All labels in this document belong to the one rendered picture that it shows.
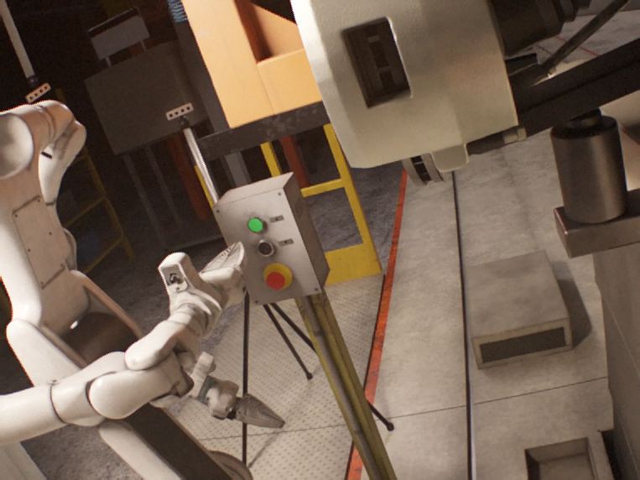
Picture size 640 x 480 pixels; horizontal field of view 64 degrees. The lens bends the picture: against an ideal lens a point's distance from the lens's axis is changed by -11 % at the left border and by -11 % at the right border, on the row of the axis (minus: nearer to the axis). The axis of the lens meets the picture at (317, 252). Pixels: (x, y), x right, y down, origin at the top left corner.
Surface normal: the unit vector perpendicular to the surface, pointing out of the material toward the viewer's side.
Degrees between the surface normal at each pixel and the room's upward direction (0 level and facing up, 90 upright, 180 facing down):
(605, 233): 90
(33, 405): 50
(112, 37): 90
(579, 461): 0
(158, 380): 92
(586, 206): 90
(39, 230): 99
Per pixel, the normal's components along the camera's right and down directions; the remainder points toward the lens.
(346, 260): -0.18, 0.44
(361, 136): -0.09, 0.66
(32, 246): 0.97, -0.09
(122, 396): 0.34, 0.23
